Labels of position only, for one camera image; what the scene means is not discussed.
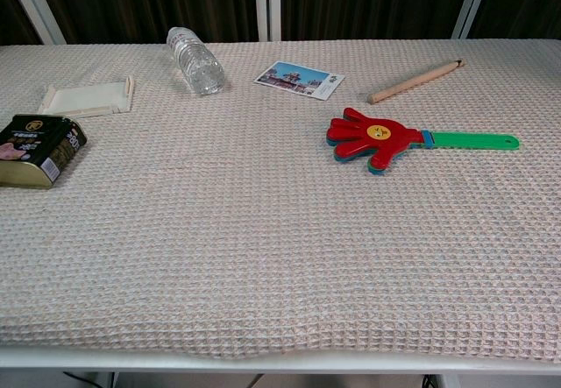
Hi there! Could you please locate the red hand clapper toy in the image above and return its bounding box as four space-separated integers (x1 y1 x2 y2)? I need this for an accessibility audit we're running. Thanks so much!
325 107 522 175

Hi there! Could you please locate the beige waffle weave cloth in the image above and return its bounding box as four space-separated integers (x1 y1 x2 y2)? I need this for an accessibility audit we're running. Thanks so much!
0 39 561 365

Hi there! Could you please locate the building photo postcard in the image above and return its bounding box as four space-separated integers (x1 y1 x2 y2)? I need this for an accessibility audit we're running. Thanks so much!
252 60 346 101

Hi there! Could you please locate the clear plastic water bottle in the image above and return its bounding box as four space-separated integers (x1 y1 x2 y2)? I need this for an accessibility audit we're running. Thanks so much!
167 26 226 96

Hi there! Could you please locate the wooden stick with dark tip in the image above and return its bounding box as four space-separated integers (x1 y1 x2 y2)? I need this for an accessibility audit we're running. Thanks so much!
366 58 467 105

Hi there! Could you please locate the white plastic tray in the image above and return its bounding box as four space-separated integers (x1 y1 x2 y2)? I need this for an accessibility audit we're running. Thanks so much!
37 75 136 119

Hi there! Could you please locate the black luncheon meat can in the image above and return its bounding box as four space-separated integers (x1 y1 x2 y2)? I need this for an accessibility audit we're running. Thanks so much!
0 113 89 190

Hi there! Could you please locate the white table leg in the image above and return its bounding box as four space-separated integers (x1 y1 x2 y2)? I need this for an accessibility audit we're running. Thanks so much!
94 370 119 388
431 373 461 388

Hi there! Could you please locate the upright white frame post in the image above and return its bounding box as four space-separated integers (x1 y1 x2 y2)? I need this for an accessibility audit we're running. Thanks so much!
267 0 282 42
253 0 269 42

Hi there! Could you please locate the slanted white frame post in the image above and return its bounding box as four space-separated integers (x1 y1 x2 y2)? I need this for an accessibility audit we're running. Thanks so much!
451 0 494 40
2 0 67 46

